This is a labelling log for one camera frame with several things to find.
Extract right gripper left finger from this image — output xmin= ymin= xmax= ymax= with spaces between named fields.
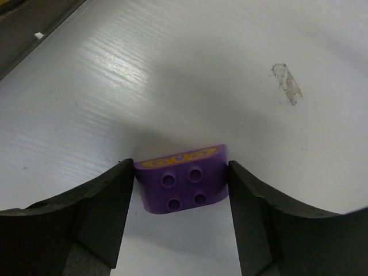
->
xmin=1 ymin=159 xmax=134 ymax=275

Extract purple curved lego brick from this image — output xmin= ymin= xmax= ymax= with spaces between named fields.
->
xmin=134 ymin=144 xmax=229 ymax=214

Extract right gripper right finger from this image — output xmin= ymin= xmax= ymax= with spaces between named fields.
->
xmin=228 ymin=161 xmax=367 ymax=275

